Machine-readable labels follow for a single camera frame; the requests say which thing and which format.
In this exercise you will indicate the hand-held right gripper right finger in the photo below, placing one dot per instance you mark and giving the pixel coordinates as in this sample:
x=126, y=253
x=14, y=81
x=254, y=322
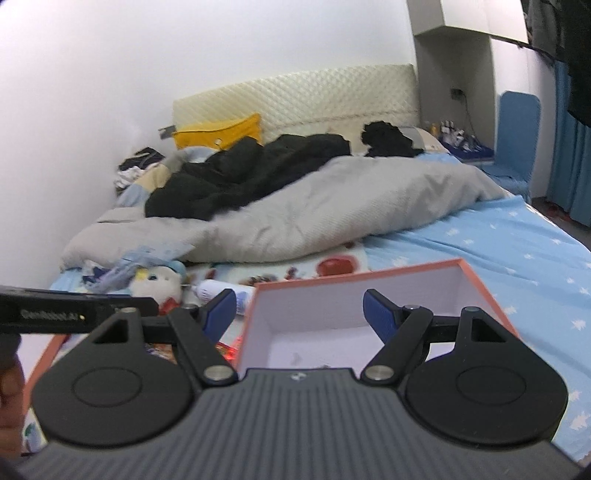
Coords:
x=376, y=314

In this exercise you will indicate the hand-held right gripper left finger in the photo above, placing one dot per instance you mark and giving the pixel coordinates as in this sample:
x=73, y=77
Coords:
x=220, y=313

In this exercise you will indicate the pink box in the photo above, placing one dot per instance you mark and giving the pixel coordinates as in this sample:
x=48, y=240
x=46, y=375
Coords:
x=323, y=300

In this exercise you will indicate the person's left hand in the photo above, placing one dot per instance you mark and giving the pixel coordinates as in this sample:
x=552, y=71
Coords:
x=9, y=406

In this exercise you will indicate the white bottle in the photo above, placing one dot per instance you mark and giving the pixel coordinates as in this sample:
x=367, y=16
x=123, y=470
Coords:
x=205, y=290

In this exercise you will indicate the white duck plush toy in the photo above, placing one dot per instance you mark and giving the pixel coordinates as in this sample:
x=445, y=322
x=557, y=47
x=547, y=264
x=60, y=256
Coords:
x=154, y=288

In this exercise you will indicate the grey duvet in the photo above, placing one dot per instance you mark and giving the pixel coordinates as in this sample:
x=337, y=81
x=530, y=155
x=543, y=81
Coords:
x=323, y=207

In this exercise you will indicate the black jacket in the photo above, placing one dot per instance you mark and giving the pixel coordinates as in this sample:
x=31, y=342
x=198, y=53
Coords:
x=240, y=175

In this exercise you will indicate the blue star bedsheet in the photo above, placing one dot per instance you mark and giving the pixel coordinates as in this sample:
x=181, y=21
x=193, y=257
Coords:
x=531, y=258

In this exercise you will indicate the pile of clothes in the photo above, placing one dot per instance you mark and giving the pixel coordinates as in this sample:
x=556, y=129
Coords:
x=138, y=164

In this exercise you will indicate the black cloth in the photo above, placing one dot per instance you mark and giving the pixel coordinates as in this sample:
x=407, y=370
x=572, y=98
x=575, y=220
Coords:
x=388, y=138

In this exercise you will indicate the yellow pillow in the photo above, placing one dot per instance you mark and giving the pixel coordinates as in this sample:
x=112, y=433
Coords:
x=207, y=134

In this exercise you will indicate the white pillow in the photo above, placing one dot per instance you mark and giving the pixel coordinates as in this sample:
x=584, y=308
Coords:
x=427, y=138

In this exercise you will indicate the cream quilted headboard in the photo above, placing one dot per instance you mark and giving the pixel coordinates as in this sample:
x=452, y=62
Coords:
x=323, y=92

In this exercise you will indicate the blue chair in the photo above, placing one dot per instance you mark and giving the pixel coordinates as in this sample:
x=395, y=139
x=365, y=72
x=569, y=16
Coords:
x=517, y=129

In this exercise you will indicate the blue curtain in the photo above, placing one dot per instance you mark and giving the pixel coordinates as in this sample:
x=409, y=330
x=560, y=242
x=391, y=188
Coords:
x=572, y=175

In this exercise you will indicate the white cabinet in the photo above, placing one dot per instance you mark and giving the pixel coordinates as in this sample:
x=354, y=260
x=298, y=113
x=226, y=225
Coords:
x=461, y=60

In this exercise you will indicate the dark hanging clothes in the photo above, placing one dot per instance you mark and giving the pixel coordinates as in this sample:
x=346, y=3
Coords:
x=577, y=69

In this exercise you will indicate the wall socket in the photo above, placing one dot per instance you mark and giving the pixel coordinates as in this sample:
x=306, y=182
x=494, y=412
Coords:
x=457, y=93

